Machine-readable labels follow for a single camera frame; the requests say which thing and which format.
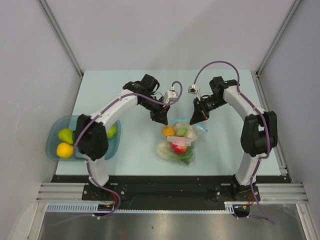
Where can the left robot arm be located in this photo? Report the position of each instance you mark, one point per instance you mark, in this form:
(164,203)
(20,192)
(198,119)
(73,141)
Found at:
(91,130)

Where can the white cable duct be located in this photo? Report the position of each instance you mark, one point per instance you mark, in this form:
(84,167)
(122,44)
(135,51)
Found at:
(96,208)

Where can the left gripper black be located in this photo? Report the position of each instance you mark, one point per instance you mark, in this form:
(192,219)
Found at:
(160,115)

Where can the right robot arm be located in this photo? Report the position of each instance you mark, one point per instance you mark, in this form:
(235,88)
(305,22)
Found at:
(260,130)

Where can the red apple toy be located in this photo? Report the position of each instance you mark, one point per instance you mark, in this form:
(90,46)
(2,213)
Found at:
(178,149)

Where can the aluminium frame rail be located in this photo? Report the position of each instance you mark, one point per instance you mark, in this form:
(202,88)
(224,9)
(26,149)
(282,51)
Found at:
(270,193)

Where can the green apple toy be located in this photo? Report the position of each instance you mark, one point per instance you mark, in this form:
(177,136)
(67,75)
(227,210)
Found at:
(111,132)

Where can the clear zip top bag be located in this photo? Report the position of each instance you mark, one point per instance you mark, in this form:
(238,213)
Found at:
(186,135)

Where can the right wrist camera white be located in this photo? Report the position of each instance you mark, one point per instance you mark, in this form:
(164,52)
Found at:
(195,90)

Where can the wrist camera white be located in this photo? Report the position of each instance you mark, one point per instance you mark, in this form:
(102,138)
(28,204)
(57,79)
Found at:
(195,90)
(171,96)

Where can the yellow lemon toy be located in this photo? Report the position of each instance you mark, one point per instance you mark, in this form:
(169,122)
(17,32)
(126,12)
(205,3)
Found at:
(66,135)
(64,150)

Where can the teal plastic tray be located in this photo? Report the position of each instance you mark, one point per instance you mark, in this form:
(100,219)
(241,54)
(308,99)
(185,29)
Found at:
(70,122)

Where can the orange fruit toy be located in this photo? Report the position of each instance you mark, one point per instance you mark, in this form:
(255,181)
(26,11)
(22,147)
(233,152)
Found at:
(168,131)

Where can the green lettuce toy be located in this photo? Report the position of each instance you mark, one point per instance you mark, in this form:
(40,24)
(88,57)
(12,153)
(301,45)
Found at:
(182,155)

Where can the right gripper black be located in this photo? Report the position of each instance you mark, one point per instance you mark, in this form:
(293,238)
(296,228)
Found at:
(200,114)

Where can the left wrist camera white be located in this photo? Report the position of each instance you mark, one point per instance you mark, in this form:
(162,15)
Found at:
(171,96)

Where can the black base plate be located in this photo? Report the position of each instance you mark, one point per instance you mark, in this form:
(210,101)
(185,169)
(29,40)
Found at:
(170,193)

